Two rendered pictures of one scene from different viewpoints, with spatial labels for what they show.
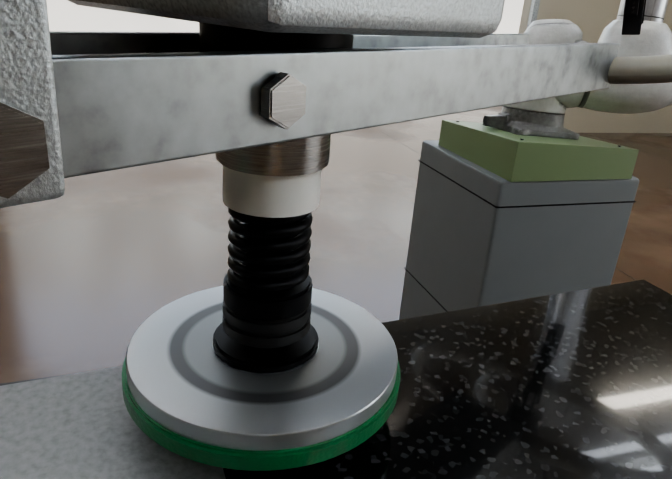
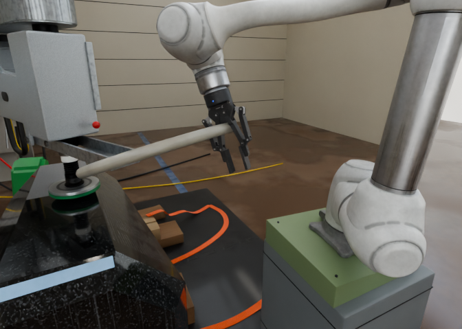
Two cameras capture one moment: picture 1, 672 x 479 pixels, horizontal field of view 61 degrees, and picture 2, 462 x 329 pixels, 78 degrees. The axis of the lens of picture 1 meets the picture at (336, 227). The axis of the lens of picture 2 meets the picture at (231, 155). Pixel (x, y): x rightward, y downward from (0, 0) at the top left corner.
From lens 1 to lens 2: 1.65 m
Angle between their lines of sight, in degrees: 78
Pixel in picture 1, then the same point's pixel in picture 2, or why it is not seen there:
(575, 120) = not seen: outside the picture
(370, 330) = (73, 191)
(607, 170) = (313, 282)
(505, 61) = (73, 149)
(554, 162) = (282, 246)
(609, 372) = (63, 231)
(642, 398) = (51, 233)
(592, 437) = (44, 224)
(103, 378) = not seen: hidden behind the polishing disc
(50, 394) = not seen: hidden behind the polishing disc
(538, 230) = (280, 286)
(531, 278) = (280, 316)
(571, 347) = (77, 227)
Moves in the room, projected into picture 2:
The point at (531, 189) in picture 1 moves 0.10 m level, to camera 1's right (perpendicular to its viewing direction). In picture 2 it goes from (275, 255) to (282, 274)
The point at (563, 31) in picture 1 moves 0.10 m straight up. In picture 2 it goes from (343, 171) to (347, 139)
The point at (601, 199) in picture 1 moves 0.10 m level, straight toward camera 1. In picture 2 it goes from (314, 303) to (280, 295)
